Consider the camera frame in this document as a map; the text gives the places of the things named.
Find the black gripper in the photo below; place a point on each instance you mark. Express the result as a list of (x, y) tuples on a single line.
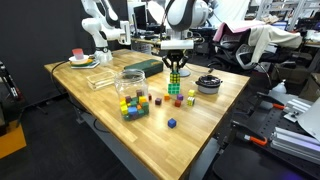
[(175, 55)]

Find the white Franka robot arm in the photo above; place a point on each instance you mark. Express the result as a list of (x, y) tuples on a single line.
[(181, 15)]

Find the large white-framed green puzzle cube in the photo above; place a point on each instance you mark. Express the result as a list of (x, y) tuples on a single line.
[(173, 89)]

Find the small yellow wooden cube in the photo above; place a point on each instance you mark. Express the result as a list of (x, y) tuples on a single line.
[(191, 93)]

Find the small bright purple wooden cube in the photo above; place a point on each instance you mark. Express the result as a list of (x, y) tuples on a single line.
[(180, 97)]

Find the small orange wooden cube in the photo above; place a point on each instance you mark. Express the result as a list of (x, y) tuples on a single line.
[(166, 97)]

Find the mini white-yellow puzzle cube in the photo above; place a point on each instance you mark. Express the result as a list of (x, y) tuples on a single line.
[(190, 101)]

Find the small dark purple wooden cube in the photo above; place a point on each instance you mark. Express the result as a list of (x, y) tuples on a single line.
[(158, 101)]

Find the small dark red wooden cube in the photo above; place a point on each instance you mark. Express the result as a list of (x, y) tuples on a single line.
[(150, 97)]

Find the small blue wooden cube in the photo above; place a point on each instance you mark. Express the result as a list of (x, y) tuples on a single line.
[(171, 123)]

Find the dark green flat case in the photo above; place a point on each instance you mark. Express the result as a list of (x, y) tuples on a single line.
[(145, 67)]

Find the cluttered background work table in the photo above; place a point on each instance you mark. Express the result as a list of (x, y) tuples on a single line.
[(146, 41)]

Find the round black and grey device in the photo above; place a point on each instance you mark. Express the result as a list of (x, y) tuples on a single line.
[(208, 84)]

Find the clear plastic jar of cubes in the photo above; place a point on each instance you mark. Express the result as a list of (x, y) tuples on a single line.
[(130, 90)]

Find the white round reflector disc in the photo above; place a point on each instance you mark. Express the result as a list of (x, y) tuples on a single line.
[(156, 12)]

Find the computer monitor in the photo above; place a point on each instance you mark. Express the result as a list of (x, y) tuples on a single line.
[(140, 17)]

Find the black mesh office chair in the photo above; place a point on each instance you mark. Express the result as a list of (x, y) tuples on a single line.
[(233, 53)]

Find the pink cloth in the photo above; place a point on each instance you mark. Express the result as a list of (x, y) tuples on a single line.
[(233, 26)]

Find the clear plastic rectangular box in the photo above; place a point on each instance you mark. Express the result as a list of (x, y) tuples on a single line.
[(101, 80)]

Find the red plastic cup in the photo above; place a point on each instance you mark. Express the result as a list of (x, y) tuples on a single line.
[(78, 54)]

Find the beige cloth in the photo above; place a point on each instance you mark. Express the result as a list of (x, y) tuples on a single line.
[(276, 37)]

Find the white spray bottle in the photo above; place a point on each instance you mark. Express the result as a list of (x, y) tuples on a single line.
[(280, 87)]

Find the short aluminium extrusion piece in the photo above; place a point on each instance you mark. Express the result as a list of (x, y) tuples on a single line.
[(296, 110)]

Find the brown cardboard box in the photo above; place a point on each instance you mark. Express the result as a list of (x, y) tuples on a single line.
[(310, 87)]

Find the stacked aluminium extrusion bars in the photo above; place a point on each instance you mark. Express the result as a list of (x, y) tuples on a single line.
[(295, 145)]

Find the orange box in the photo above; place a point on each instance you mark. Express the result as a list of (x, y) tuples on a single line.
[(11, 141)]

